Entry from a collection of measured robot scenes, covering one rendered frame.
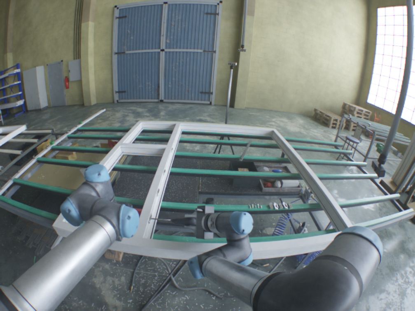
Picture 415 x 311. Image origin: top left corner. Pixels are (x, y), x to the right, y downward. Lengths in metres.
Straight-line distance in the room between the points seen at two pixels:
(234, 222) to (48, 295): 0.50
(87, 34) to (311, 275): 8.18
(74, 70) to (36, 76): 2.24
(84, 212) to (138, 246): 0.33
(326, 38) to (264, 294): 8.66
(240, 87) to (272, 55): 1.88
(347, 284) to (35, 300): 0.43
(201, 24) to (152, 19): 1.80
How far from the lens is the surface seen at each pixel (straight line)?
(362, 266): 0.33
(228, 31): 7.13
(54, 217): 1.13
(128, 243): 0.77
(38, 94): 9.98
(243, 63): 6.70
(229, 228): 0.60
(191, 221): 0.81
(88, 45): 8.03
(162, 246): 0.74
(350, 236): 0.37
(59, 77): 9.56
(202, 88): 6.98
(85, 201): 0.50
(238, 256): 0.62
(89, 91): 8.07
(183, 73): 6.95
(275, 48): 7.49
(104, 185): 0.57
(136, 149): 1.47
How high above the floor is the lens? 1.55
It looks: 28 degrees down
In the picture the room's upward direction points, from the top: 4 degrees clockwise
